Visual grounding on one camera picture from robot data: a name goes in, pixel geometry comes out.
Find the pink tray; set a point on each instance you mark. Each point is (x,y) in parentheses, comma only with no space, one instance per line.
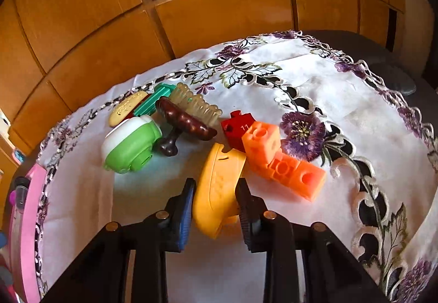
(29,220)

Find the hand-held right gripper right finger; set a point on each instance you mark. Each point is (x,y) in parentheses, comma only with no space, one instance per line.
(247,220)

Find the black leather chair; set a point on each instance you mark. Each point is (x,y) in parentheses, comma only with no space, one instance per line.
(393,63)

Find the orange linked cube blocks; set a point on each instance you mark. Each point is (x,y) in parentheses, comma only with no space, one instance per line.
(263,149)

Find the green ribbed plastic piece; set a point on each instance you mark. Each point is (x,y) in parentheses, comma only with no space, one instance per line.
(150,101)

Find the translucent bristle comb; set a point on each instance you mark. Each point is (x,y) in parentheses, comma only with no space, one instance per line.
(195,101)

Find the black capped marker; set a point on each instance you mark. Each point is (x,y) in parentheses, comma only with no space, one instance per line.
(20,186)

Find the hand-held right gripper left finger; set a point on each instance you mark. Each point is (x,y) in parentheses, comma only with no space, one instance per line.
(183,217)

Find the red wooden puzzle block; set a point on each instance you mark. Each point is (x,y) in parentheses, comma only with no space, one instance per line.
(232,131)

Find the white embroidered floral tablecloth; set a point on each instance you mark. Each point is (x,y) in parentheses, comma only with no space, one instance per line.
(342,101)

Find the wooden panel wardrobe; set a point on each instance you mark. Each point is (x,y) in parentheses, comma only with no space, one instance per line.
(205,15)

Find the green and white container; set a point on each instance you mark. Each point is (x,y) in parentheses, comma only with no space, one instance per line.
(133,149)

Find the yellow plastic clip case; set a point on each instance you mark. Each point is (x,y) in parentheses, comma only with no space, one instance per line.
(215,186)

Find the cream oval case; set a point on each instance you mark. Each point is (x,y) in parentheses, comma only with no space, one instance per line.
(125,109)

